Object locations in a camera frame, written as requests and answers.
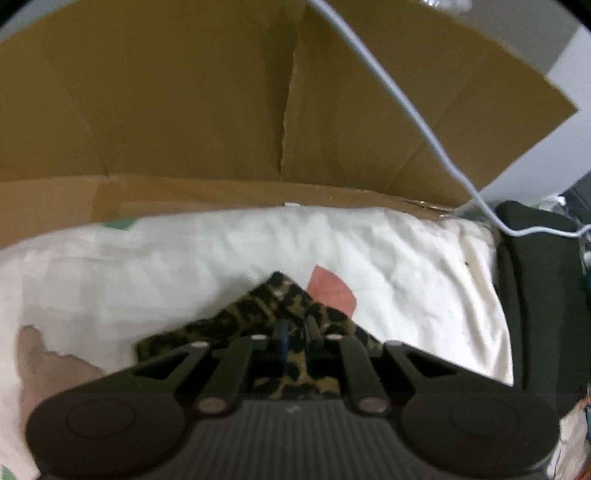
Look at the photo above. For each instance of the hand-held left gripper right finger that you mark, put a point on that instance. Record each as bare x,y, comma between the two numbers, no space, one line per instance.
312,339

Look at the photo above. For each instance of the cream printed blanket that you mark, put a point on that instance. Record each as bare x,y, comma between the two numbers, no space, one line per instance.
161,267

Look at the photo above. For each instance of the brown cardboard sheet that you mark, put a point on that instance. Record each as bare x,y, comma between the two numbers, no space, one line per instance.
161,101

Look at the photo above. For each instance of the clear plastic bottle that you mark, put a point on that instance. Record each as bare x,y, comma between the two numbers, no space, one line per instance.
445,3

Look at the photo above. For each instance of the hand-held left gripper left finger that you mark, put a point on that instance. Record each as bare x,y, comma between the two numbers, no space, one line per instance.
282,344

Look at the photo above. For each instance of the leopard print skirt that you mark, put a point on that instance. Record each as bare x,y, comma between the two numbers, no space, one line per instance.
258,309

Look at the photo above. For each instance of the black folded garment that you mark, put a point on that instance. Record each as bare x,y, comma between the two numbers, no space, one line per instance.
540,314

